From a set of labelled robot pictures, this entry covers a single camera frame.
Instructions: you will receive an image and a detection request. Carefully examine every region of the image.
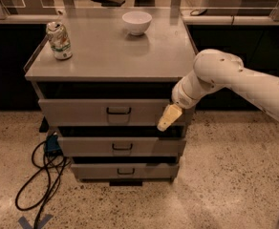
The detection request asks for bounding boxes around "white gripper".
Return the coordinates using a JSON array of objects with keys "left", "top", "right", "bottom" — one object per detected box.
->
[{"left": 157, "top": 81, "right": 198, "bottom": 132}]

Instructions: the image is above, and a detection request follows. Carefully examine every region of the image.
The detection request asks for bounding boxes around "grey top drawer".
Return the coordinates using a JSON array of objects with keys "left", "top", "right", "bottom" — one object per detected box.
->
[{"left": 38, "top": 97, "right": 196, "bottom": 127}]

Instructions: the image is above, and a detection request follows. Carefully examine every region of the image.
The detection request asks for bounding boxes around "grey drawer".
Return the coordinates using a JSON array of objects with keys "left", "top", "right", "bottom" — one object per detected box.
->
[
  {"left": 38, "top": 97, "right": 196, "bottom": 127},
  {"left": 71, "top": 163, "right": 179, "bottom": 179},
  {"left": 58, "top": 137, "right": 185, "bottom": 157}
]

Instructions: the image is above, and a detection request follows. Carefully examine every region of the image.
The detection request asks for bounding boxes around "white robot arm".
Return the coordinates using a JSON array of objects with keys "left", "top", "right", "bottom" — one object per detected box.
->
[{"left": 159, "top": 50, "right": 279, "bottom": 229}]

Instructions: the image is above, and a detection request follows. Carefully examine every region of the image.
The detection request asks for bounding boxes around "grey metal drawer cabinet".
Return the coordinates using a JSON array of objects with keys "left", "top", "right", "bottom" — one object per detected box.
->
[{"left": 26, "top": 8, "right": 194, "bottom": 182}]

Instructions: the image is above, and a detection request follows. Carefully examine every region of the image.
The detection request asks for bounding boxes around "grey middle drawer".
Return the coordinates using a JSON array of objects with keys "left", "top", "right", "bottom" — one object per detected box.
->
[{"left": 58, "top": 137, "right": 185, "bottom": 157}]

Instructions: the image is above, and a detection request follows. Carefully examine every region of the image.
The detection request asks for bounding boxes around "grey bottom drawer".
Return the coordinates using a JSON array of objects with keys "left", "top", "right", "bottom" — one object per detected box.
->
[{"left": 71, "top": 163, "right": 179, "bottom": 179}]

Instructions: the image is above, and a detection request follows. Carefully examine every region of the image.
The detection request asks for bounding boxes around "white ceramic bowl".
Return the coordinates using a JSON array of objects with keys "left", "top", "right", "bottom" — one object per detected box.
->
[{"left": 122, "top": 11, "right": 152, "bottom": 35}]

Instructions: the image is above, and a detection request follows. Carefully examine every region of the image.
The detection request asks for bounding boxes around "blue power adapter box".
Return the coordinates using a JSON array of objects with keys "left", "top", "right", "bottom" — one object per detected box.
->
[{"left": 44, "top": 135, "right": 62, "bottom": 156}]

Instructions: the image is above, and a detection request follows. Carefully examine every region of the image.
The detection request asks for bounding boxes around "black office chair seat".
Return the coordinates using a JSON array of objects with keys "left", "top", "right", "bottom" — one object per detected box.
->
[{"left": 91, "top": 0, "right": 125, "bottom": 7}]

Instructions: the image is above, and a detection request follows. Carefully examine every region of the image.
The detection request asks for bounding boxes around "blue tape floor marker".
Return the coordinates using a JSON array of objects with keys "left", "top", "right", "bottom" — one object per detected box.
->
[{"left": 17, "top": 213, "right": 54, "bottom": 229}]

